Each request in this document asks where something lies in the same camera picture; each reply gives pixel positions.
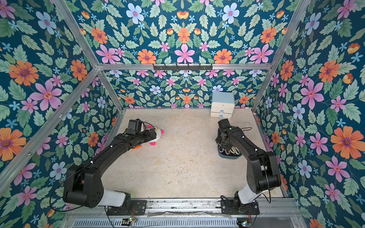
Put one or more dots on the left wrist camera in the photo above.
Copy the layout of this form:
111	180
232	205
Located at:
134	127

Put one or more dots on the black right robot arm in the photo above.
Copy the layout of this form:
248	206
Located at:
262	173

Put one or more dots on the white pink plush toy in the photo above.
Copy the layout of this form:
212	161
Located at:
156	136

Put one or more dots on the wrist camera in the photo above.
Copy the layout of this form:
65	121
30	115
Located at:
223	124
134	127

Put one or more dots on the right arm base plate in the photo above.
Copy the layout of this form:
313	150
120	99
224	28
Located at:
235	207

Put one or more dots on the black hook rail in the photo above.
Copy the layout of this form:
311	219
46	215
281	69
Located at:
178	67

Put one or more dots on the small white drawer cabinet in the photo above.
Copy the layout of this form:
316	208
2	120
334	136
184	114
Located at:
223	104

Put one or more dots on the teal plastic storage box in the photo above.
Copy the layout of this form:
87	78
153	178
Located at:
224	156

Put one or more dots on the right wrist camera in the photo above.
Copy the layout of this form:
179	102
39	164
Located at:
223	124

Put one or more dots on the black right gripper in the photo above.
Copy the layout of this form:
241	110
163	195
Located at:
225	143

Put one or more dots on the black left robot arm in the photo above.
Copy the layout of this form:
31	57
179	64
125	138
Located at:
83	185

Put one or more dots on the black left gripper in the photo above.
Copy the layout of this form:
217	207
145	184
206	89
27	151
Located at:
148	137

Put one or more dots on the cream yellow scissors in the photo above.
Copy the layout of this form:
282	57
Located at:
232	152

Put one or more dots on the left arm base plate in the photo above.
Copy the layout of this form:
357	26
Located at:
129	208

